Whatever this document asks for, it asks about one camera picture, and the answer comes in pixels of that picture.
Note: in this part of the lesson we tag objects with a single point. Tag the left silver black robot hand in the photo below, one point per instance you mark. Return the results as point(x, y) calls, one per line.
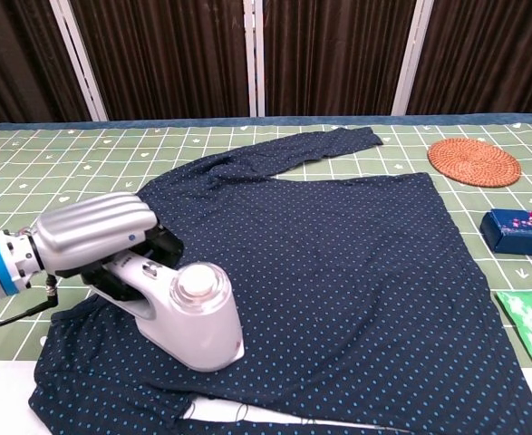
point(89, 226)

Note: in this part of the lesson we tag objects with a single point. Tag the white handheld garment steamer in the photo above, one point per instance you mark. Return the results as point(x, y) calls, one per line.
point(202, 317)

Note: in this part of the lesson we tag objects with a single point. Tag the navy dotted long-sleeve shirt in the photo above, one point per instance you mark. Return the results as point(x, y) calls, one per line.
point(338, 272)

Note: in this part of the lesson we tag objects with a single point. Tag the green checked tablecloth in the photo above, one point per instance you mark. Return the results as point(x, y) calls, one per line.
point(66, 154)

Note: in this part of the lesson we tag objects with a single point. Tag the dark brown screen panel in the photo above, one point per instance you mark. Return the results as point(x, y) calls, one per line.
point(487, 54)
point(333, 54)
point(16, 59)
point(166, 59)

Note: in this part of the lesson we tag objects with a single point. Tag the round woven rattan coaster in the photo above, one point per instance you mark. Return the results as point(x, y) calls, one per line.
point(474, 162)

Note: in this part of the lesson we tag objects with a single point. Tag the dark blue long box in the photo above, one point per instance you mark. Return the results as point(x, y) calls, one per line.
point(519, 235)

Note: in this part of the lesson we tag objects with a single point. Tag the white screen frame post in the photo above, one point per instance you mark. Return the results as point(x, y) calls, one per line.
point(410, 59)
point(82, 63)
point(255, 59)

